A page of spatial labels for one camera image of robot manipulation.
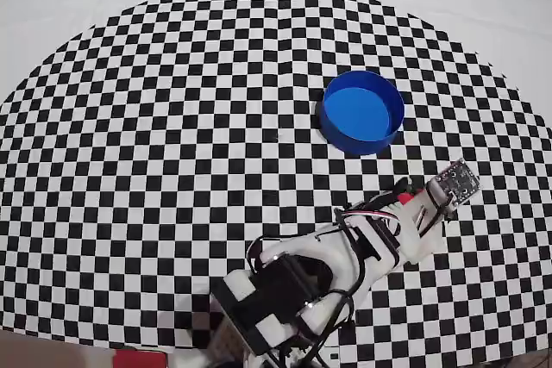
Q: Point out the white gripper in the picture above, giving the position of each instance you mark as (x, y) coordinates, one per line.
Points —
(413, 242)

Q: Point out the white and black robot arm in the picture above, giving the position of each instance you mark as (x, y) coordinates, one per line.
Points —
(302, 269)

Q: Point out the blue round box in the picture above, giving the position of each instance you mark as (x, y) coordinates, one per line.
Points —
(358, 114)

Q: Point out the black and white checkerboard mat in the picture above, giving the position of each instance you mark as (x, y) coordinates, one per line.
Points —
(172, 148)

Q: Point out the red flat object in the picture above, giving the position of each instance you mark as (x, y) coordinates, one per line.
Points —
(140, 359)

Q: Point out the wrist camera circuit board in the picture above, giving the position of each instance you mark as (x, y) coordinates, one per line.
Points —
(457, 180)

